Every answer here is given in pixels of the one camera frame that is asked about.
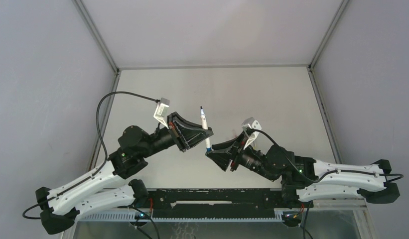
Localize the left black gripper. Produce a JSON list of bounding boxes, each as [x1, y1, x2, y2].
[[139, 112, 213, 158]]

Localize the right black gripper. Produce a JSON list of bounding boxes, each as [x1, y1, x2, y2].
[[206, 130, 277, 182]]

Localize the blue capped white marker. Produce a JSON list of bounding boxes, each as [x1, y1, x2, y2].
[[200, 106, 211, 148]]

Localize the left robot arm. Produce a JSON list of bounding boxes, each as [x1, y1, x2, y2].
[[35, 112, 213, 235]]

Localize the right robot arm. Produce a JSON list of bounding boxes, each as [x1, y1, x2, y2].
[[206, 133, 404, 207]]

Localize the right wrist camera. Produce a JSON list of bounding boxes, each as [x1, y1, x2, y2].
[[242, 117, 262, 147]]

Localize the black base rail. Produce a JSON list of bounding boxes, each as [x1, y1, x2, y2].
[[138, 188, 314, 219]]

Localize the left camera cable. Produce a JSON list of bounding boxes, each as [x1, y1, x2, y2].
[[22, 91, 160, 220]]

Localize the white cable tray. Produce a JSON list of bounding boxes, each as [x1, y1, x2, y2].
[[80, 210, 283, 222]]

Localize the aluminium frame right post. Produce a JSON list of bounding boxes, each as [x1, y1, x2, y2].
[[306, 0, 351, 163]]

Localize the aluminium frame post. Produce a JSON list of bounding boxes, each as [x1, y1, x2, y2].
[[306, 0, 351, 163], [72, 0, 121, 146]]

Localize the aluminium frame back rail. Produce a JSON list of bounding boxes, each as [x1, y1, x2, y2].
[[118, 64, 309, 71]]

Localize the aluminium frame left post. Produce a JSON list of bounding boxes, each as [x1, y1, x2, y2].
[[72, 0, 121, 146]]

